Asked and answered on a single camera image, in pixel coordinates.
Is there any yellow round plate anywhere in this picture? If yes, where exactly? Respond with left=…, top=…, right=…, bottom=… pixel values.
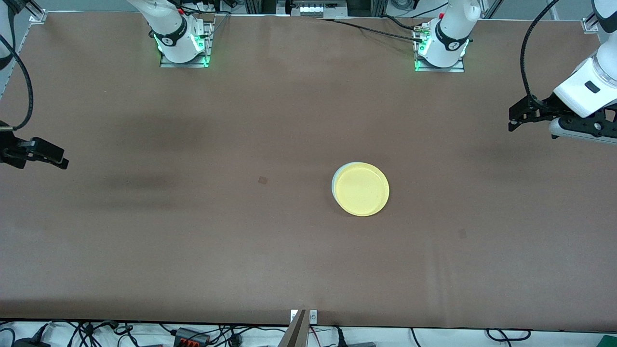
left=334, top=163, right=390, bottom=217

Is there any pale green round plate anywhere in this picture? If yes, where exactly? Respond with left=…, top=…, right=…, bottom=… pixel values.
left=331, top=164, right=352, bottom=205

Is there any black orange connector box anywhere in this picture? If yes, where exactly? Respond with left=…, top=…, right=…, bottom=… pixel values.
left=173, top=327, right=211, bottom=347

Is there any white device with slots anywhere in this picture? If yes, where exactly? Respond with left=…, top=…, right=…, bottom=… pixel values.
left=299, top=0, right=349, bottom=18

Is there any brown slanted beam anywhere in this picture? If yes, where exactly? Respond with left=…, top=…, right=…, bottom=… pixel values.
left=277, top=309, right=309, bottom=347

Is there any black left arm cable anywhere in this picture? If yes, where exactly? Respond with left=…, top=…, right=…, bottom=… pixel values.
left=520, top=0, right=560, bottom=104

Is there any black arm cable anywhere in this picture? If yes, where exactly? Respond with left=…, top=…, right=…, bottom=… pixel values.
left=0, top=34, right=34, bottom=132
left=520, top=0, right=560, bottom=104

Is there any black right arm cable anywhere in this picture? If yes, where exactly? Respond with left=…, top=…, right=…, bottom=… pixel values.
left=0, top=34, right=34, bottom=132

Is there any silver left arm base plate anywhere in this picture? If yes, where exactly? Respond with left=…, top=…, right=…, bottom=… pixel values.
left=414, top=22, right=466, bottom=73

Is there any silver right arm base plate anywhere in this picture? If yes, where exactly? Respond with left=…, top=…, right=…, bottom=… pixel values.
left=159, top=19, right=214, bottom=68

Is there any long black table cable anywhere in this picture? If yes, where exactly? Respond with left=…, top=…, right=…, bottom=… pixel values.
left=316, top=17, right=426, bottom=44

